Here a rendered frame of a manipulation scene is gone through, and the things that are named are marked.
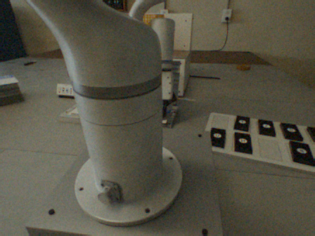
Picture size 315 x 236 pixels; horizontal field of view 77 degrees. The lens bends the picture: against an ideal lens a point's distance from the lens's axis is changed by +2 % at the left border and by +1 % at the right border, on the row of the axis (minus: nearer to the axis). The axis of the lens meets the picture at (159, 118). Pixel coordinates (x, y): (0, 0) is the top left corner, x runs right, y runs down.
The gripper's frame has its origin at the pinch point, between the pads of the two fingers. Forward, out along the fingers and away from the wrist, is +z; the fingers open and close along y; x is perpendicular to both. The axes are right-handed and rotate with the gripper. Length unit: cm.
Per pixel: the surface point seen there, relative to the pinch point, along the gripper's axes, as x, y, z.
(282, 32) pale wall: 190, 95, -55
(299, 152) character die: -11.1, 44.0, 5.2
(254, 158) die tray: -15.1, 31.7, 7.2
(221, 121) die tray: 5.6, 23.5, 2.9
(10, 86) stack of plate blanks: 5, -71, -4
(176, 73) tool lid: 11.3, 4.2, -13.9
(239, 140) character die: -8.9, 28.1, 4.7
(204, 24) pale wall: 182, 11, -62
